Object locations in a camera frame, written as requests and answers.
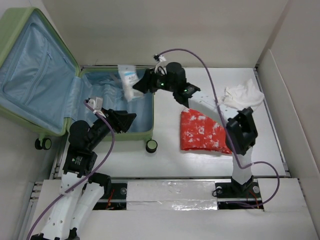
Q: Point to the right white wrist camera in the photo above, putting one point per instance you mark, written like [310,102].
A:
[159,58]

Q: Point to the green suitcase with blue lining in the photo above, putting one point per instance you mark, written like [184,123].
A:
[43,88]

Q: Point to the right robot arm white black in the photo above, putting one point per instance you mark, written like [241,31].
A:
[239,125]

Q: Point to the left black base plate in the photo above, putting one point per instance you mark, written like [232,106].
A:
[116,200]

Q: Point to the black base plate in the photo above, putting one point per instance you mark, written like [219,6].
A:
[116,200]
[230,198]

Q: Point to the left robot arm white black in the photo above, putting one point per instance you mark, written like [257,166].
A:
[81,185]

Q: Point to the silver tape strip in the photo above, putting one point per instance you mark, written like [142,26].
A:
[171,195]

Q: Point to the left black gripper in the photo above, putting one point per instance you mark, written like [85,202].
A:
[120,120]

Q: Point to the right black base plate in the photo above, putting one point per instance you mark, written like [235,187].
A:
[230,198]

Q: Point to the red white patterned cloth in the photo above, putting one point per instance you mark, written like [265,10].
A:
[200,133]

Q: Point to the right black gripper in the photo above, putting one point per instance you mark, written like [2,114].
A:
[148,81]

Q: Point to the white blue plastic packet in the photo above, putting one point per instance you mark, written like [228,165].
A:
[128,76]

